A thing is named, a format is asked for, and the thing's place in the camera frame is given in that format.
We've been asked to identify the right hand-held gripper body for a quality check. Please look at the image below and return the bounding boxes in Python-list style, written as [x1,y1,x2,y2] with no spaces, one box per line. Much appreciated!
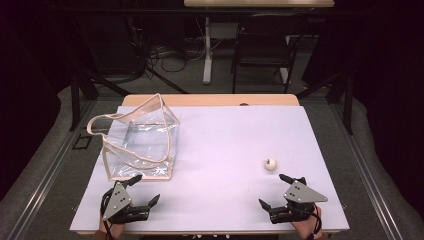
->
[269,177,329,225]

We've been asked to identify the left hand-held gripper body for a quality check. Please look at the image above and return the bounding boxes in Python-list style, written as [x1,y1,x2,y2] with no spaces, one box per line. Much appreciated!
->
[100,180,152,225]

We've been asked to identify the small white garlic bulb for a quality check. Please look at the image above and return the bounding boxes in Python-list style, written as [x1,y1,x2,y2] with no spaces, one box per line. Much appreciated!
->
[264,157,278,172]

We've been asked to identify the transparent tote bag beige trim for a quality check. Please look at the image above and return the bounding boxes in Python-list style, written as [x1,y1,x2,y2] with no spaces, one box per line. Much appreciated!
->
[86,93,181,182]

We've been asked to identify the person's left hand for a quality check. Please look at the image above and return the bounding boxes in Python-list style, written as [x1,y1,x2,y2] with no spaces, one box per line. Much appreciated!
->
[97,218,126,240]

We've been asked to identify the person's right hand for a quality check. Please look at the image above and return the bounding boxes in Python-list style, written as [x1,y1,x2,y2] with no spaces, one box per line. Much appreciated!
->
[290,205,324,240]

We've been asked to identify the pale lavender table mat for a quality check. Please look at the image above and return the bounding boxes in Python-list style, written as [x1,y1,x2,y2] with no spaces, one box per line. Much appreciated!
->
[69,105,350,233]

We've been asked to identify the dark curtain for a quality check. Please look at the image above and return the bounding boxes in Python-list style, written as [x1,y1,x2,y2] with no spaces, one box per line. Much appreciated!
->
[0,0,63,201]
[353,0,424,214]

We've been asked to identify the black chair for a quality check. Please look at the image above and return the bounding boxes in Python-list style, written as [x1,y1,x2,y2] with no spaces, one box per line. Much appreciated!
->
[230,13,309,94]

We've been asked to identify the white desk with white legs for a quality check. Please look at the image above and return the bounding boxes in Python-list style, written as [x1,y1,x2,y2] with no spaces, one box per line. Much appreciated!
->
[183,0,336,85]

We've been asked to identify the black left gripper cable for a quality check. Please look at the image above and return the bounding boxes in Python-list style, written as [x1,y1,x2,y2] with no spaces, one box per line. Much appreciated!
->
[100,188,116,240]

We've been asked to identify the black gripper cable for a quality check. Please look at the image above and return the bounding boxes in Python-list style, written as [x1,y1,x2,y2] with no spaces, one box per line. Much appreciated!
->
[309,203,324,240]
[100,188,116,240]

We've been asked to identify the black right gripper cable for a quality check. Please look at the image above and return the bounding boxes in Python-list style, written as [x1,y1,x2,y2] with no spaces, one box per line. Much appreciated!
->
[309,203,324,240]

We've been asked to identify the aluminium floor rail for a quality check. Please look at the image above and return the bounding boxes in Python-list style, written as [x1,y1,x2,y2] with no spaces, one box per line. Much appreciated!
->
[6,99,98,240]
[328,103,404,240]

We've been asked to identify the black square floor frame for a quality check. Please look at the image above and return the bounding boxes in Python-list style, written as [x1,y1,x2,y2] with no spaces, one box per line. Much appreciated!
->
[72,134,93,151]

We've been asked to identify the black metal stand frame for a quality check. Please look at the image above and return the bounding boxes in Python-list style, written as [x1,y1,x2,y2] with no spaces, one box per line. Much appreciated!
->
[68,16,189,132]
[296,71,354,136]

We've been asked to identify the bundle of floor cables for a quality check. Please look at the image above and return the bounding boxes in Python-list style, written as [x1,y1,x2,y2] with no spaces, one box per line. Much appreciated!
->
[146,39,208,73]

